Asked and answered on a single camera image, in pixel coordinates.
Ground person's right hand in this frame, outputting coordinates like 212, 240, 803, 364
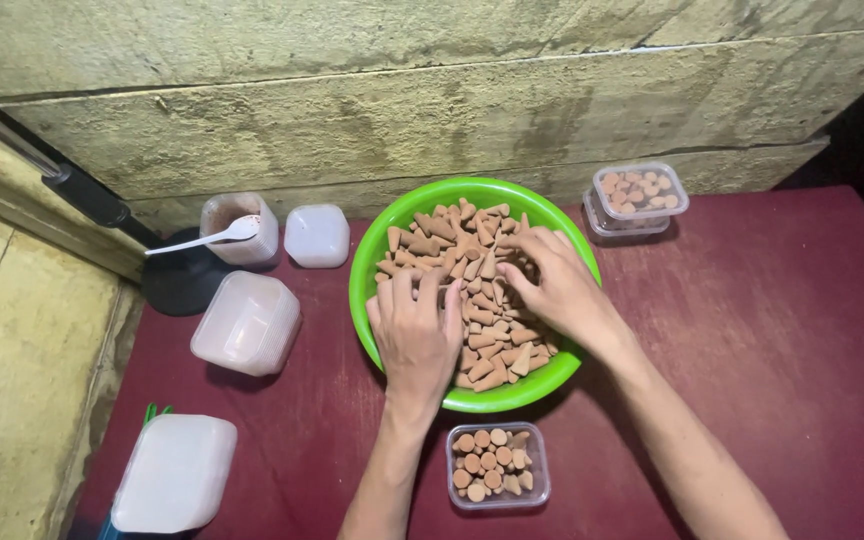
495, 227, 630, 359

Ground person's left hand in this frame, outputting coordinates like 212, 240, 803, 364
365, 267, 465, 396

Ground heap of brown incense cones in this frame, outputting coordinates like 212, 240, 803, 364
374, 198, 559, 393

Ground clear plastic box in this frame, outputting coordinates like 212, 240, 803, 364
592, 162, 690, 222
583, 187, 675, 239
446, 421, 552, 511

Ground packed upright incense cones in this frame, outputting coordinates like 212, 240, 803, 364
600, 171, 680, 215
452, 428, 535, 504

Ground green plastic bowl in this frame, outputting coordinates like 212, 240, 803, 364
348, 177, 603, 414

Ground white square lid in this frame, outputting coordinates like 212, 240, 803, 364
283, 203, 352, 270

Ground stack of clear plastic boxes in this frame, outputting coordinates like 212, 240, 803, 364
189, 270, 303, 378

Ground clear jar with brown powder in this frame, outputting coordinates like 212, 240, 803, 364
199, 192, 282, 268

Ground white plastic spoon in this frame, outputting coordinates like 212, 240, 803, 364
144, 214, 262, 258

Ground black round stand base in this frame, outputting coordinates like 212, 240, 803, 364
140, 226, 235, 318

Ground stack of white lids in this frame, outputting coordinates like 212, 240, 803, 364
110, 413, 239, 536

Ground black and silver stand pole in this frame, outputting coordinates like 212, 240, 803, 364
0, 93, 165, 250

